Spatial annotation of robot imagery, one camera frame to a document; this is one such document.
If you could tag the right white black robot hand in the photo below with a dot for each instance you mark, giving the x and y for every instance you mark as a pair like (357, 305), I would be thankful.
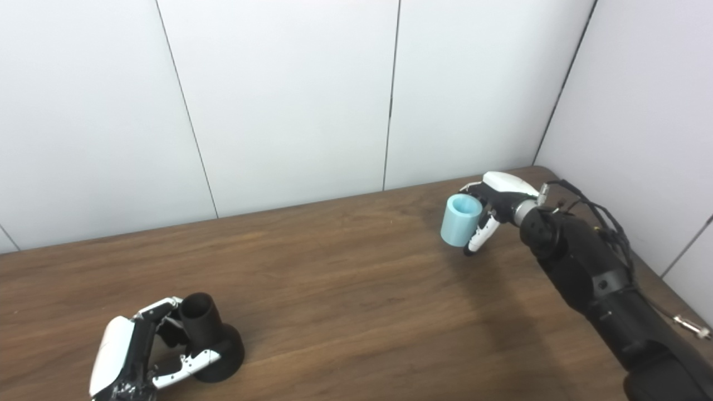
(504, 192)

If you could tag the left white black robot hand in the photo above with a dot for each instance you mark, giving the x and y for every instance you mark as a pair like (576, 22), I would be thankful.
(114, 351)

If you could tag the black nozzle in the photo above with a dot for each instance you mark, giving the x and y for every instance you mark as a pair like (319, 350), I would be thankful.
(214, 345)

